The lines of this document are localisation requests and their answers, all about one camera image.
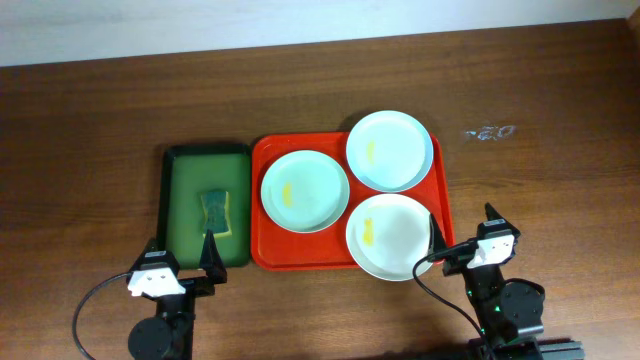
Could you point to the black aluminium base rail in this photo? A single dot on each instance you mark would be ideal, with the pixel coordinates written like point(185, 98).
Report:
point(545, 350)

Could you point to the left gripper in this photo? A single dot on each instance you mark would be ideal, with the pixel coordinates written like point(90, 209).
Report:
point(195, 286)

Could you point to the white plate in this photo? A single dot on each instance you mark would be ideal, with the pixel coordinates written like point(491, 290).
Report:
point(387, 235)

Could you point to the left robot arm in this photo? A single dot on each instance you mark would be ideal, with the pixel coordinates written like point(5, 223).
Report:
point(169, 333)

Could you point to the red plastic tray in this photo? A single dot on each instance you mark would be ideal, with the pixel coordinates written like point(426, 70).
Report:
point(277, 249)

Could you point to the green yellow sponge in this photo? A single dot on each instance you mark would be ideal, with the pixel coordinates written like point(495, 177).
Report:
point(216, 209)

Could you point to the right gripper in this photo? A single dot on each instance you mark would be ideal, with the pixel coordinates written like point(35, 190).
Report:
point(459, 261)

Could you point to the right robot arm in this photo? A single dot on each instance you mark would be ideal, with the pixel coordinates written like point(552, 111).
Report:
point(508, 311)

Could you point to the pale green plate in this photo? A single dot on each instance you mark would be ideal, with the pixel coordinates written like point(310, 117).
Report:
point(305, 191)

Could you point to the light blue plate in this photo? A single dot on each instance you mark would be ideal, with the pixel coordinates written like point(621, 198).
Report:
point(389, 151)

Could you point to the dark green tray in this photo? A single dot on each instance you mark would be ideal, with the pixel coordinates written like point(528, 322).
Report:
point(190, 171)

